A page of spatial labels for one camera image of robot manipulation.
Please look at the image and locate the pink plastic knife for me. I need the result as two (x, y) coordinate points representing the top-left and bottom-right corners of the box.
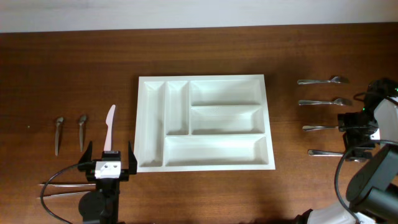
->
(104, 105), (116, 151)

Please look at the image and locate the metal fork top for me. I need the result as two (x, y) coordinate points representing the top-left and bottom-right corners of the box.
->
(297, 76), (349, 85)

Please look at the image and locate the white plastic cutlery tray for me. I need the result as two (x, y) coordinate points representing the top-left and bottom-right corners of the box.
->
(134, 75), (275, 172)

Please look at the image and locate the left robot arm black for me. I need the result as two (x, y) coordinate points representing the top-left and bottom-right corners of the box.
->
(78, 143), (137, 224)

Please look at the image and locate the metal fork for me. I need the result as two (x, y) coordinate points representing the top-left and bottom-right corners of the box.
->
(297, 76), (349, 85)
(298, 98), (353, 106)

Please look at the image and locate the metal spoon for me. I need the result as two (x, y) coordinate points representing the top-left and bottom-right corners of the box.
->
(308, 149), (344, 157)
(302, 125), (338, 131)

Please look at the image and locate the small metal teaspoon left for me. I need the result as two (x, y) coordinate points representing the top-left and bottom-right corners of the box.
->
(55, 117), (64, 156)

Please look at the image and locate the small metal teaspoon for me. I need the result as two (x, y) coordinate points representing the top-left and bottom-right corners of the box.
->
(55, 117), (64, 156)
(78, 114), (87, 152)

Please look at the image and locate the metal spoon bottom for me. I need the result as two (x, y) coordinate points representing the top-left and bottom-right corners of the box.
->
(308, 149), (344, 157)

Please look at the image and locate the small metal teaspoon right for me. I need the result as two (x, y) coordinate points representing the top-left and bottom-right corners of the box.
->
(78, 114), (87, 152)

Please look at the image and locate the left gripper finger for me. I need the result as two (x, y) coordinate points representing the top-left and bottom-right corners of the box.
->
(128, 141), (137, 175)
(79, 141), (93, 164)

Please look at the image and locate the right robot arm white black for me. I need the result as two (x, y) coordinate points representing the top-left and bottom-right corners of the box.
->
(293, 78), (397, 224)

